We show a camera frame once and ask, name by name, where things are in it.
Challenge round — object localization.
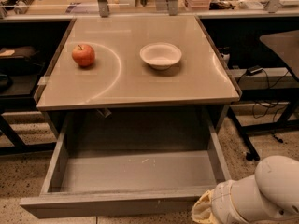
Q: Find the grey top drawer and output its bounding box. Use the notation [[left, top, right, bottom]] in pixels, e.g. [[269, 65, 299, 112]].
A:
[[20, 107, 230, 218]]

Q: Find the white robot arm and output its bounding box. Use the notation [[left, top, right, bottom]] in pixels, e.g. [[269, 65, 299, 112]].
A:
[[192, 156, 299, 224]]

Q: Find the grey cabinet with tan top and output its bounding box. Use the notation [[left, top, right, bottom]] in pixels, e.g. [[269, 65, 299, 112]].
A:
[[33, 14, 243, 138]]

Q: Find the black power adapter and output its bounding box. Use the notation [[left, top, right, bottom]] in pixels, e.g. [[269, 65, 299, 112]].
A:
[[246, 65, 263, 76]]

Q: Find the white paper bowl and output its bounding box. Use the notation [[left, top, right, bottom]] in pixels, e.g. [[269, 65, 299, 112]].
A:
[[139, 42, 182, 70]]

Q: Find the red apple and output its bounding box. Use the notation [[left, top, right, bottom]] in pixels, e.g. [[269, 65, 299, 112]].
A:
[[72, 44, 95, 67]]

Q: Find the black table leg frame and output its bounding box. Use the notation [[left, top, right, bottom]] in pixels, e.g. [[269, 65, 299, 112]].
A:
[[227, 99, 299, 161]]

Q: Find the black left table frame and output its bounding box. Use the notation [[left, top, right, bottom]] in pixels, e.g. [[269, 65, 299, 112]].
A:
[[0, 111, 57, 155]]

